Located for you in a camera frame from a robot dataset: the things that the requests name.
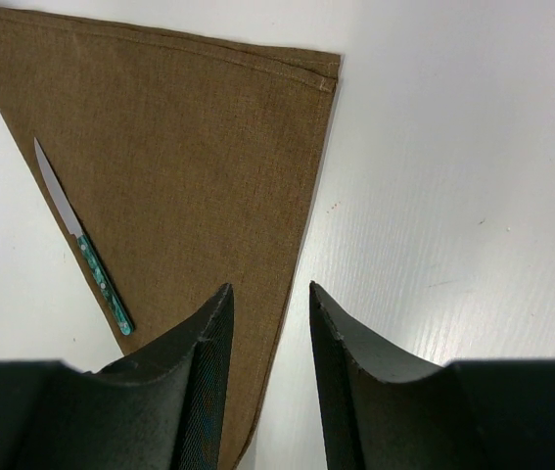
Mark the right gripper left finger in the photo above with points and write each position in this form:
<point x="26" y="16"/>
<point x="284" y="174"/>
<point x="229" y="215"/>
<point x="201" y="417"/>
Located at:
<point x="161" y="407"/>

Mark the knife with teal handle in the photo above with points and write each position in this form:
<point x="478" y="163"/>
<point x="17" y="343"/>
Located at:
<point x="84" y="244"/>

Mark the brown cloth napkin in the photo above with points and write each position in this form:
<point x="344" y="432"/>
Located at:
<point x="190" y="162"/>

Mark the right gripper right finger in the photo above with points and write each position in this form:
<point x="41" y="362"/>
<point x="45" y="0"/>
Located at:
<point x="381" y="406"/>

